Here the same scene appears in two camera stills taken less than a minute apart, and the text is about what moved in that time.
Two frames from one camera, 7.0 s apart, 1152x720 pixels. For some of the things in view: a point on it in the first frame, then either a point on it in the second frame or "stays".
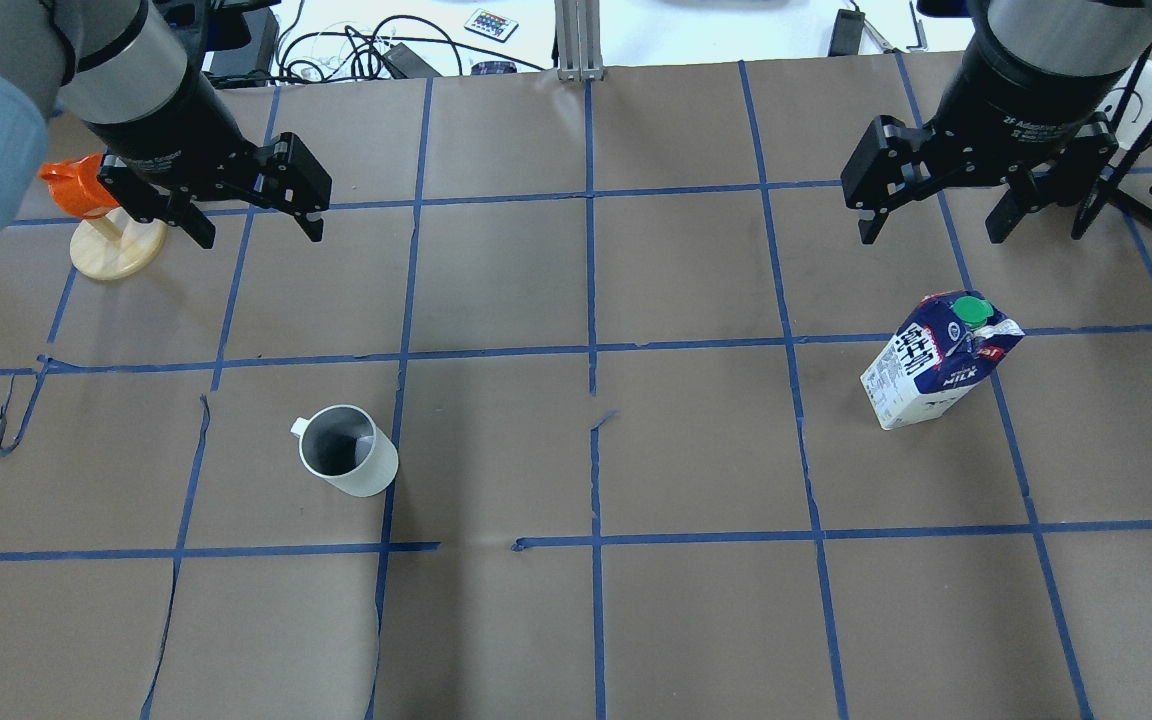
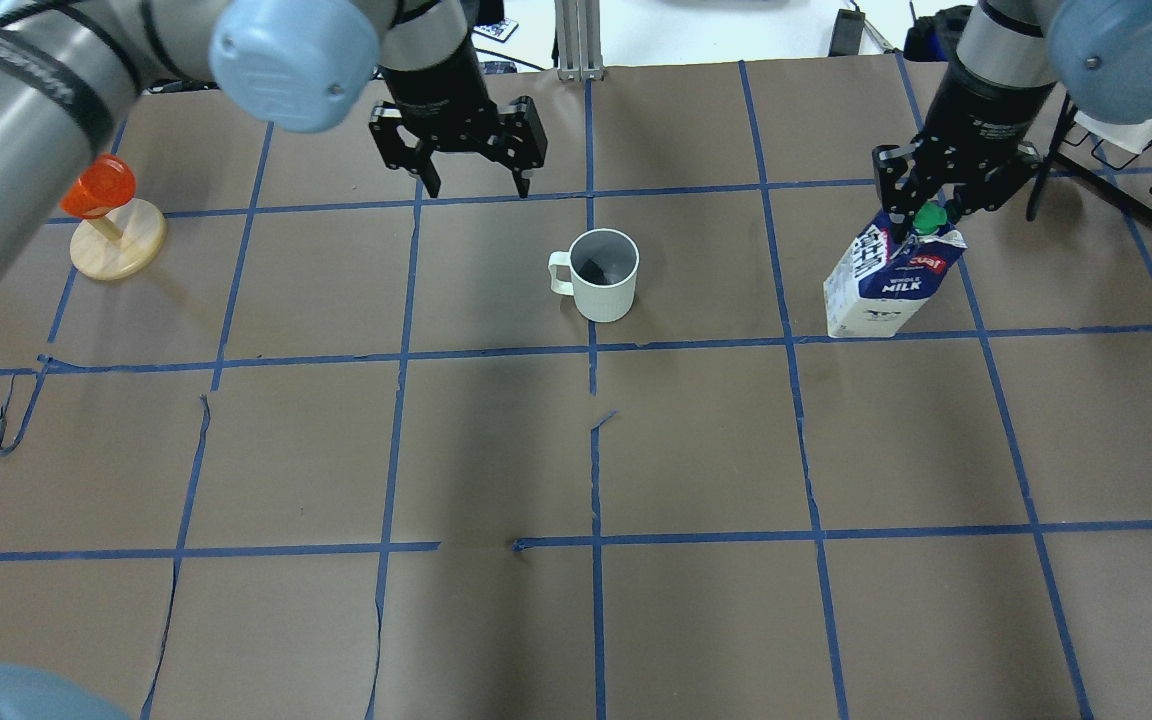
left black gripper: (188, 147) → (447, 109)
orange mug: (77, 187) stays
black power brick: (847, 33) stays
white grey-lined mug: (343, 445) → (604, 266)
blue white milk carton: (945, 346) → (881, 282)
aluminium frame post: (578, 40) stays
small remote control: (491, 26) stays
